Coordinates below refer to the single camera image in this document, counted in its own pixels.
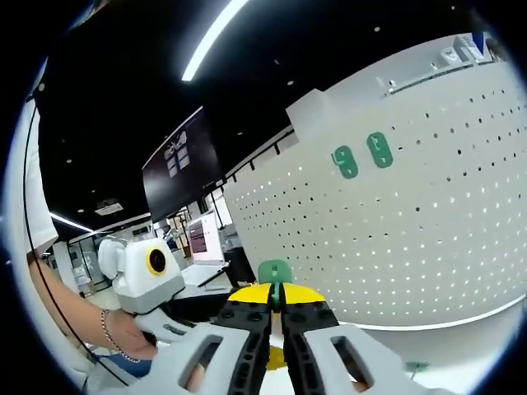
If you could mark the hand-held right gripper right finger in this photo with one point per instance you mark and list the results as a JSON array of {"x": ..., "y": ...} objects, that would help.
[{"x": 354, "y": 354}]

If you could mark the white perforated mounting plate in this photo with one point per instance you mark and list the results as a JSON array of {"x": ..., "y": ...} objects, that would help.
[{"x": 391, "y": 230}]

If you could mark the open white laptop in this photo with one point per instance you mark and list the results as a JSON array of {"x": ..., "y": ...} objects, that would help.
[{"x": 206, "y": 238}]

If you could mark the small ceiling vent unit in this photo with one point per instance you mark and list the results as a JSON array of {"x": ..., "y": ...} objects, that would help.
[{"x": 108, "y": 207}]

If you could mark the person's left hand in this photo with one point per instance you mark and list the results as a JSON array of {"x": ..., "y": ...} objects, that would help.
[{"x": 131, "y": 337}]

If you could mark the green hook assembly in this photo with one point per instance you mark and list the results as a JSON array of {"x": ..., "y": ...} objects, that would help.
[
  {"x": 379, "y": 150},
  {"x": 275, "y": 269},
  {"x": 345, "y": 164},
  {"x": 418, "y": 366}
]

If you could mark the short ceiling light strip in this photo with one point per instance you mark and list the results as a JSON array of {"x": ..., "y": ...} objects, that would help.
[{"x": 72, "y": 222}]

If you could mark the white rectangular panel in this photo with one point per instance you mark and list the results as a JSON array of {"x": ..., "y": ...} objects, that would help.
[{"x": 306, "y": 115}]

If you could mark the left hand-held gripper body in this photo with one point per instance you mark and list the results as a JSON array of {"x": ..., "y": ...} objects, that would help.
[{"x": 140, "y": 280}]

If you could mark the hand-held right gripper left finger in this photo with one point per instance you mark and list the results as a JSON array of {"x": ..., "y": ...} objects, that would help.
[{"x": 197, "y": 358}]

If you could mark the long ceiling light strip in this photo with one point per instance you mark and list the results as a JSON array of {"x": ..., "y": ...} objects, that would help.
[{"x": 212, "y": 41}]

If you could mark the large black wall screen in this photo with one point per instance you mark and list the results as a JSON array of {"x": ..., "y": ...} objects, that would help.
[{"x": 181, "y": 173}]

